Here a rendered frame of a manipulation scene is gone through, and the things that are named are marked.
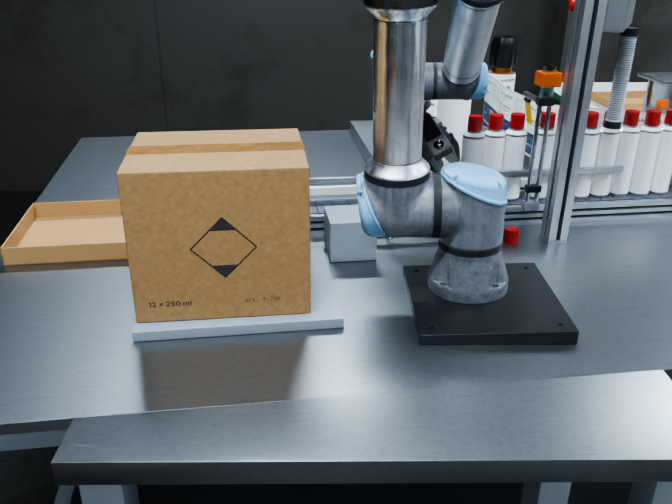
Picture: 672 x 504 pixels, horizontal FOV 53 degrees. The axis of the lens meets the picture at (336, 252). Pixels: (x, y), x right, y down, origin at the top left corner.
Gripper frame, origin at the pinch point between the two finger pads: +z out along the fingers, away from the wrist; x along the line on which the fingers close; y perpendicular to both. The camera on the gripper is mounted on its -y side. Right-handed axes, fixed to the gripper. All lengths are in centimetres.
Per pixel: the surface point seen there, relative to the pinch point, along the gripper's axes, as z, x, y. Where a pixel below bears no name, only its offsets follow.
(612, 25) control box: -19.6, -38.8, -16.6
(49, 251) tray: -38, 81, -13
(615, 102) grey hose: -1.7, -36.7, -10.6
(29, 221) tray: -42, 90, 7
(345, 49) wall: 12, -7, 247
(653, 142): 16.7, -45.1, -2.2
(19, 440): -28, 82, -61
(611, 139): 10.5, -36.4, -1.9
